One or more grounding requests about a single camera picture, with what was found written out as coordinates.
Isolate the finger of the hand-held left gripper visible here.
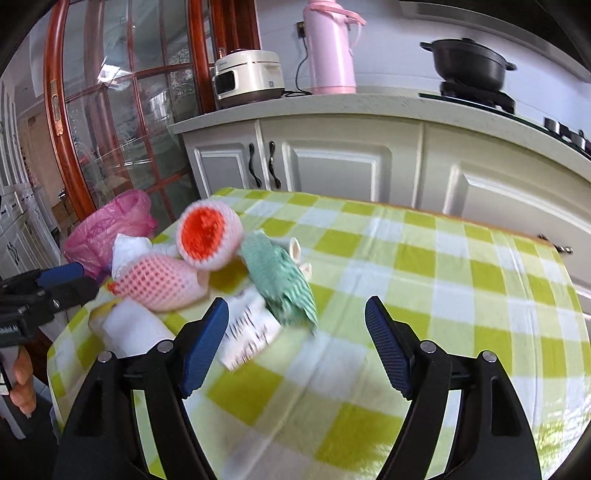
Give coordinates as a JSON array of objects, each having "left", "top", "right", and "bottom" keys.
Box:
[
  {"left": 28, "top": 276, "right": 100, "bottom": 324},
  {"left": 18, "top": 262, "right": 86, "bottom": 296}
]

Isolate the pink foam fruit net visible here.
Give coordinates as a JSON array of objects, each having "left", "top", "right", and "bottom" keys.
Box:
[{"left": 108, "top": 255, "right": 208, "bottom": 310}]

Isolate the red wooden glass door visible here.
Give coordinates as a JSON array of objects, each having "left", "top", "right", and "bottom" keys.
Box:
[{"left": 44, "top": 0, "right": 262, "bottom": 222}]

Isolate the cream rice cooker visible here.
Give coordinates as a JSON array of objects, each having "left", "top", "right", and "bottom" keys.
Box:
[{"left": 211, "top": 47, "right": 286, "bottom": 110}]

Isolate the pink thermos flask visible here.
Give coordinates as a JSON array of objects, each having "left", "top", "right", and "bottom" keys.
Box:
[{"left": 302, "top": 0, "right": 367, "bottom": 95}]

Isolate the white foam net with orange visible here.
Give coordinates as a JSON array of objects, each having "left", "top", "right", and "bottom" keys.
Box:
[{"left": 175, "top": 199, "right": 243, "bottom": 271}]

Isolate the green checked tablecloth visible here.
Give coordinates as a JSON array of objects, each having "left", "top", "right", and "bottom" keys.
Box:
[{"left": 46, "top": 187, "right": 585, "bottom": 480}]

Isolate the black power cord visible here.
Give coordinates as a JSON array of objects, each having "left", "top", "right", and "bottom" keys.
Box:
[{"left": 283, "top": 34, "right": 315, "bottom": 99}]

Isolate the black cooking pot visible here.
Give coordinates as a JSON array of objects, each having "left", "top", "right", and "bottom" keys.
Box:
[{"left": 419, "top": 38, "right": 518, "bottom": 89}]

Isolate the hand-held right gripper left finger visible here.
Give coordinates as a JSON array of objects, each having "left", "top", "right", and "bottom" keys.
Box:
[{"left": 54, "top": 298, "right": 230, "bottom": 480}]

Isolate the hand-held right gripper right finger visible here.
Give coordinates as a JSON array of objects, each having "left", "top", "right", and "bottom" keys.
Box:
[{"left": 364, "top": 296, "right": 543, "bottom": 480}]

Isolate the black gas stove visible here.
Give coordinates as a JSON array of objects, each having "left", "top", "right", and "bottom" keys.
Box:
[{"left": 419, "top": 79, "right": 591, "bottom": 161}]

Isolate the person's left hand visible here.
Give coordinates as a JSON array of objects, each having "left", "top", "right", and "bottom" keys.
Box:
[{"left": 10, "top": 345, "right": 38, "bottom": 418}]

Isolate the white foam block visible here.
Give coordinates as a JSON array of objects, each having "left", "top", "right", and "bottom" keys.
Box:
[{"left": 90, "top": 300, "right": 175, "bottom": 358}]

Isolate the pink plastic bin bag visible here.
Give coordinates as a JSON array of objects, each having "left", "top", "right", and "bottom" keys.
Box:
[{"left": 63, "top": 189, "right": 158, "bottom": 278}]

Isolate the white kitchen cabinet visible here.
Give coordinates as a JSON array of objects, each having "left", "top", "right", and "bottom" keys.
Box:
[{"left": 170, "top": 92, "right": 591, "bottom": 324}]

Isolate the white tissue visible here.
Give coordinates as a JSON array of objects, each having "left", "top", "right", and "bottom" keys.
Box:
[{"left": 111, "top": 233, "right": 155, "bottom": 278}]

